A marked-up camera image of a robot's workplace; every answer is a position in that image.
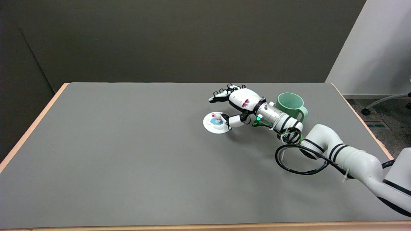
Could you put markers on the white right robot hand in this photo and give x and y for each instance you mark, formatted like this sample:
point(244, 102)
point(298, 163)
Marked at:
point(244, 100)

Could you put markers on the white cup lid with figurine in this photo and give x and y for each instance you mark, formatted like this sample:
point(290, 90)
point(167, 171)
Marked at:
point(210, 125)

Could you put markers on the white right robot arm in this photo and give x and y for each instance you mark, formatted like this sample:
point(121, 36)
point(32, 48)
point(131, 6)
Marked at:
point(346, 154)

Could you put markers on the green mug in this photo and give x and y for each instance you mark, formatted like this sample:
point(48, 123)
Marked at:
point(290, 103)

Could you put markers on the gray table mat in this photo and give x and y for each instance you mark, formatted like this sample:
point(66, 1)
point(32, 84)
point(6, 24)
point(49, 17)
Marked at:
point(128, 154)

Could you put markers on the floor vent grille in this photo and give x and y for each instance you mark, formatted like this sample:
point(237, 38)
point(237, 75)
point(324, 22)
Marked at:
point(377, 125)

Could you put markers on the office chair base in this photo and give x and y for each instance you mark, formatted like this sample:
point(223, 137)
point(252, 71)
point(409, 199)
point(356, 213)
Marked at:
point(383, 100)

